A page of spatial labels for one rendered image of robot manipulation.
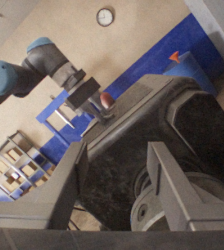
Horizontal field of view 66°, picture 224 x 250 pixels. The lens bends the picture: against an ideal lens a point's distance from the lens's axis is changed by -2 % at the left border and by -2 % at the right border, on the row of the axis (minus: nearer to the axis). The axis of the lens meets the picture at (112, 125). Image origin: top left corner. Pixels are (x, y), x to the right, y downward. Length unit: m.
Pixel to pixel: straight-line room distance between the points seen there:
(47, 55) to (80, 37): 3.25
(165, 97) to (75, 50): 3.46
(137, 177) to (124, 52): 3.37
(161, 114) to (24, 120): 4.06
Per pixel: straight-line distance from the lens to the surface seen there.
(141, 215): 0.41
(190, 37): 4.08
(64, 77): 0.62
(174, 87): 0.48
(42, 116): 3.61
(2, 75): 0.53
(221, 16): 3.78
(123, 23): 3.86
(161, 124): 0.49
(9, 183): 4.83
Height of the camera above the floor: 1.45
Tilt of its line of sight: 12 degrees down
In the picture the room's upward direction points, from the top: 43 degrees counter-clockwise
